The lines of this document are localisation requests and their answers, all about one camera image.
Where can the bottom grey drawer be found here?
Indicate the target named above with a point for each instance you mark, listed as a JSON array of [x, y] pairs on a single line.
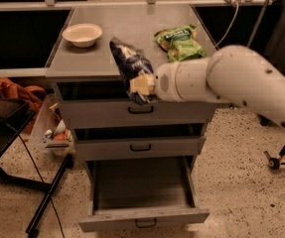
[[141, 194]]

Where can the grey drawer cabinet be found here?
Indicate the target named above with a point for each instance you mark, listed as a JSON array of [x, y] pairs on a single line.
[[135, 25]]

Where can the metal pole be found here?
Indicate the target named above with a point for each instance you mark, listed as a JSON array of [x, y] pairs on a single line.
[[258, 22]]

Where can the middle grey drawer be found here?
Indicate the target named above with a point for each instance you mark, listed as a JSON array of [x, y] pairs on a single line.
[[135, 142]]

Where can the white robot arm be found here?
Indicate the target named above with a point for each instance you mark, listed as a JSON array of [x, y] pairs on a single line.
[[233, 74]]

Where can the grey drawer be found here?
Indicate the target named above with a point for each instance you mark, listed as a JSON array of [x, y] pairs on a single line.
[[97, 104], [135, 142], [141, 194]]

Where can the orange jacket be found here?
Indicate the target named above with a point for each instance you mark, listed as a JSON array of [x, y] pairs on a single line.
[[19, 95]]

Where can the green chip bag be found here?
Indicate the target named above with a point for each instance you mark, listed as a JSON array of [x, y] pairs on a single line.
[[180, 43]]

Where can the blue chip bag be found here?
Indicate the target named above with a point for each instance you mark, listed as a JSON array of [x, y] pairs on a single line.
[[131, 63]]

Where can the white bowl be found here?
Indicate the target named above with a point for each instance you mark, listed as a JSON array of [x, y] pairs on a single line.
[[82, 35]]

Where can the top grey drawer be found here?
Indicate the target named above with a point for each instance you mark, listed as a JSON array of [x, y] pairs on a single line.
[[97, 104]]

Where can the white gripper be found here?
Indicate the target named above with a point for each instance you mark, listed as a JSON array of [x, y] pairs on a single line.
[[164, 82]]

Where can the clear plastic bin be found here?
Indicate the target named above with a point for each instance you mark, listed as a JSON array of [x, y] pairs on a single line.
[[45, 130]]

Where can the black stand table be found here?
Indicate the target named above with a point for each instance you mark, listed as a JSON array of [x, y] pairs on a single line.
[[8, 134]]

